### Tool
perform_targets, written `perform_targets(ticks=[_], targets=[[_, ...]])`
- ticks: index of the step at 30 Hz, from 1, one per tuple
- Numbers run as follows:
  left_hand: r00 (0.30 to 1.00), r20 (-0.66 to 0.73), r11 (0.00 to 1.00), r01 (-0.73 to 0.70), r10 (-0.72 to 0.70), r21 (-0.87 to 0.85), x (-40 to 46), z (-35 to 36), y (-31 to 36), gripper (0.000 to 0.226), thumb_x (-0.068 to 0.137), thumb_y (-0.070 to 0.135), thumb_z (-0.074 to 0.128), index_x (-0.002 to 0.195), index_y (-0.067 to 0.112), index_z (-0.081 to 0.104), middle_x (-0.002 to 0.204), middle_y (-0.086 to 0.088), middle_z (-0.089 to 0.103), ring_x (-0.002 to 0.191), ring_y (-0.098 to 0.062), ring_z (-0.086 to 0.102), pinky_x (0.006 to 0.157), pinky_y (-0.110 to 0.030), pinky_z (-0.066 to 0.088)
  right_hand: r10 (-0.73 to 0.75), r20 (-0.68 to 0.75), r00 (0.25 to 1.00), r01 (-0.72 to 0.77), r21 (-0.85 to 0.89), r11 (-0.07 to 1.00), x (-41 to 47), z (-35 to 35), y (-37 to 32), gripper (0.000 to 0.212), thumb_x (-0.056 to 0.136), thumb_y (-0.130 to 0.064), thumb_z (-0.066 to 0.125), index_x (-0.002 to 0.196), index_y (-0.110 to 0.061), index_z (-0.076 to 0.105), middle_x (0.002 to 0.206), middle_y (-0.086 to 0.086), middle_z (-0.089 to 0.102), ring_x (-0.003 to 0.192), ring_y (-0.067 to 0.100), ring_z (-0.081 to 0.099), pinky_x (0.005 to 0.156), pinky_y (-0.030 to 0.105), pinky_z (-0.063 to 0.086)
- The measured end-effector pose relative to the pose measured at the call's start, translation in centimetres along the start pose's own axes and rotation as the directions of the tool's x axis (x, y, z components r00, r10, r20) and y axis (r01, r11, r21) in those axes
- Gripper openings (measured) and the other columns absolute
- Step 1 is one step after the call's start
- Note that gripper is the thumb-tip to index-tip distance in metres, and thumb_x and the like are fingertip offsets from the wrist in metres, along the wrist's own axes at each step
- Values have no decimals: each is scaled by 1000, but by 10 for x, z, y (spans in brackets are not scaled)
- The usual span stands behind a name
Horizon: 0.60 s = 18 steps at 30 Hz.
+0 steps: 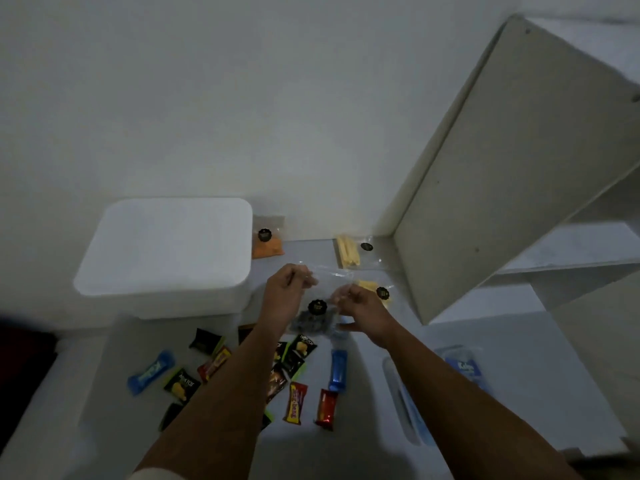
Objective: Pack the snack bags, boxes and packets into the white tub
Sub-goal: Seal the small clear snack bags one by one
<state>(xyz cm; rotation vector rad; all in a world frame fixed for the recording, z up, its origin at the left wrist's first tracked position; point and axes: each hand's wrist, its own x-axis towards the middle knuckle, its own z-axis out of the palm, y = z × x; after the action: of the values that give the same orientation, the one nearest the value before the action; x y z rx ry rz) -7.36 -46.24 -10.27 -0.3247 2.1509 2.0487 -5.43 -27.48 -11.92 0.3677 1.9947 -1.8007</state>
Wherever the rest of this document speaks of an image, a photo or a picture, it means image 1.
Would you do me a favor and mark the person's left hand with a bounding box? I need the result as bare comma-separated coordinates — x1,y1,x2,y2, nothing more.
257,263,319,335

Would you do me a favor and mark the person's right hand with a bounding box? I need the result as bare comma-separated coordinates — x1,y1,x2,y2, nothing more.
329,283,399,348

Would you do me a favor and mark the bag of yellow sticks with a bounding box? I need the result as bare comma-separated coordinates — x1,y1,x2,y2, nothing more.
352,278,396,311
333,234,389,269

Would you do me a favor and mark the clear bag of dark snacks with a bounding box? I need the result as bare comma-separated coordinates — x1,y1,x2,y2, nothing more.
287,267,351,338

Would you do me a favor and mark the clear bag of orange snacks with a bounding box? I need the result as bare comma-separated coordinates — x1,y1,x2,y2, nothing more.
251,214,286,259

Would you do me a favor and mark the long blue candy bar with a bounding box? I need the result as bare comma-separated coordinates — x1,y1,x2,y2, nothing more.
328,348,349,394

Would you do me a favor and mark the clear plastic container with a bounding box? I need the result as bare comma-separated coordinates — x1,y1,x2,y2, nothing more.
382,355,436,445
433,344,489,393

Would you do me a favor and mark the red yellow candy bar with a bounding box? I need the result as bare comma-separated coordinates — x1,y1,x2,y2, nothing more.
283,381,309,425
197,346,233,383

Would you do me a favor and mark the orange red candy bar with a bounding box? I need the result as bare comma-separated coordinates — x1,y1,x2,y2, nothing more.
313,388,339,431

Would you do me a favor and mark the white lidded storage box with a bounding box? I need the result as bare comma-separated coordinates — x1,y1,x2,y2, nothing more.
73,197,255,321

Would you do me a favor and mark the cluster of dark candy packets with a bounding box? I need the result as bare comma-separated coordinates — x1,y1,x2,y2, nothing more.
159,327,319,432

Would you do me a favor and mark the blue twist-end candy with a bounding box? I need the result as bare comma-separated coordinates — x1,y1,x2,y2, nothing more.
127,349,176,397

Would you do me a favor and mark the person's right forearm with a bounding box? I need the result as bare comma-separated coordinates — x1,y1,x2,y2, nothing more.
385,324,583,480

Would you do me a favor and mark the person's left forearm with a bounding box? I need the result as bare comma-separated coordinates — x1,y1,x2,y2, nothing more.
135,324,286,480

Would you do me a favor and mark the person's white shirt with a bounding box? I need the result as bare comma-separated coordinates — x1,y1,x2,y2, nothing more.
127,467,186,480

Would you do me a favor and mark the white shelf cabinet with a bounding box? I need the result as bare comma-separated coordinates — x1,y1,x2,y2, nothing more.
392,14,640,325

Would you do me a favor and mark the dark red blanket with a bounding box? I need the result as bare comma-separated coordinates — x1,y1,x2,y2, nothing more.
0,319,59,455

